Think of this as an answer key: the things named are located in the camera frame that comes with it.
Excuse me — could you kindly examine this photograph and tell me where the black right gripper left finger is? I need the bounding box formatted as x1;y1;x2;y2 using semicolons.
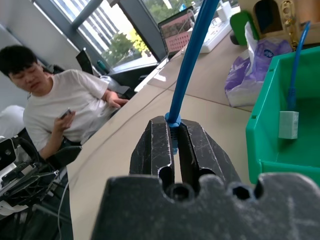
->
128;115;175;181

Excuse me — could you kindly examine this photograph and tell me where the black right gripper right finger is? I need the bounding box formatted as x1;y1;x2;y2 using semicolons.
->
177;120;241;191

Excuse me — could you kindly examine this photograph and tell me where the silver smartphone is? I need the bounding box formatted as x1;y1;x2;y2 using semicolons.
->
58;107;73;119

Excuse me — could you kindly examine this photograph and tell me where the blue ethernet cable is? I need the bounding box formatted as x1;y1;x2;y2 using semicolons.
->
286;20;312;112
164;0;221;155

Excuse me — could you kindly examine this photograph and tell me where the green plastic bin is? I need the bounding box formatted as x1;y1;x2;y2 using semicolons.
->
245;45;320;188

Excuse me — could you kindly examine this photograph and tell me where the white coupler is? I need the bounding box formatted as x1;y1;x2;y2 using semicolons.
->
278;110;300;140

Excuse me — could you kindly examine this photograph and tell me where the person's left hand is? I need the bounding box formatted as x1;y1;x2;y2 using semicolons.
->
107;90;130;109

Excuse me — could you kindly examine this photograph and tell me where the person's right hand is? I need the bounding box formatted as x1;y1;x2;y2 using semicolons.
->
53;111;76;133

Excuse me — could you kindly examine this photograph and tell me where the purple white plastic bag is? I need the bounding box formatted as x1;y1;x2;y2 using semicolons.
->
224;21;294;108

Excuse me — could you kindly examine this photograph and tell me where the person in white t-shirt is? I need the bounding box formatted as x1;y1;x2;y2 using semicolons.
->
0;44;130;161

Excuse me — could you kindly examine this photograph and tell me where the green bottle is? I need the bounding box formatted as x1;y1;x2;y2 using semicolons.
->
96;59;108;74

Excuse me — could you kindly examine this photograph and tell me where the black chair backrest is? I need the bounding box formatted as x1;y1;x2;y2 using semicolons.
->
75;47;94;76

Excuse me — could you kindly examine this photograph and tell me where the black laptop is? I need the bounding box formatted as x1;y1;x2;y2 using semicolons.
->
157;5;196;56

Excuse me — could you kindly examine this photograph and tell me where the white power strip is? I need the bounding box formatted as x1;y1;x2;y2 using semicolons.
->
199;14;233;54

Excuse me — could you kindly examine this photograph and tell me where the white power adapter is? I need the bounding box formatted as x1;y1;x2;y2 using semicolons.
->
215;1;232;23

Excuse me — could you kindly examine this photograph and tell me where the wooden toy house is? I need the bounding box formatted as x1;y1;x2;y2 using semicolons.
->
237;0;320;44

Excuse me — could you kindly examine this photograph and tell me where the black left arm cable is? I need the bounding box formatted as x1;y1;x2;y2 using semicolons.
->
12;136;42;166

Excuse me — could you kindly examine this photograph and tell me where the thin white cable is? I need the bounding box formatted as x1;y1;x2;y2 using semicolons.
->
56;180;70;240

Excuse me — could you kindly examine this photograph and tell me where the dark window frame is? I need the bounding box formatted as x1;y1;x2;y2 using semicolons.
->
31;0;196;76

